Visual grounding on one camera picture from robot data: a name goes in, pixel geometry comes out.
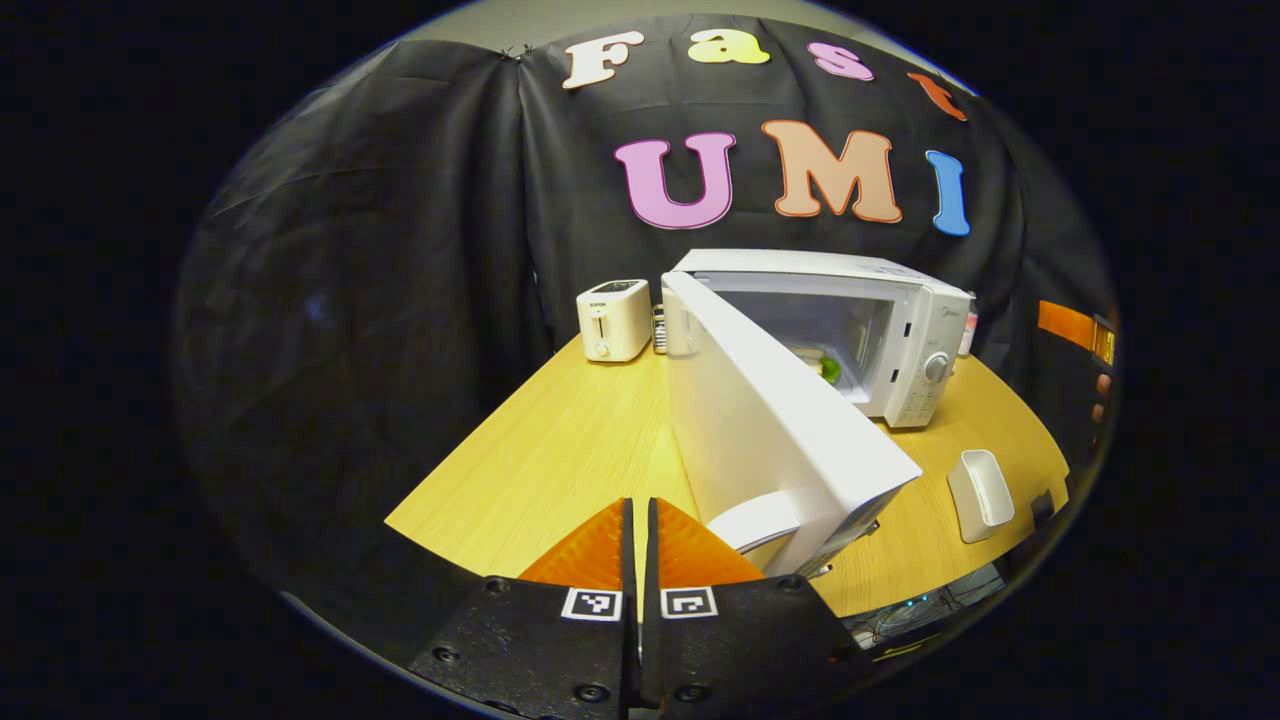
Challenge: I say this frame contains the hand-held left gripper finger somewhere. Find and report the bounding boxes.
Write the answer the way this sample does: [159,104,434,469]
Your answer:
[408,498,638,720]
[640,497,861,720]

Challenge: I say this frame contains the white microwave oven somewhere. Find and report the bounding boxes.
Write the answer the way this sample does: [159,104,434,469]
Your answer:
[660,248,973,581]

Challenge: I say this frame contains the white rectangular tray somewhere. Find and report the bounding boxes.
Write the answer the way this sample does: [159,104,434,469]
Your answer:
[947,449,1015,544]

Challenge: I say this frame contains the lettuce and ham sandwich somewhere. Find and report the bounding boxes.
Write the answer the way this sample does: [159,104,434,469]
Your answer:
[795,345,844,387]

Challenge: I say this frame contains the white toaster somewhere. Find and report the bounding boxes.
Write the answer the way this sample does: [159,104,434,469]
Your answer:
[576,279,653,363]

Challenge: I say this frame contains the tangled cables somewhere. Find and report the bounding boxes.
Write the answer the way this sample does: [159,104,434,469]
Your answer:
[845,563,1007,651]

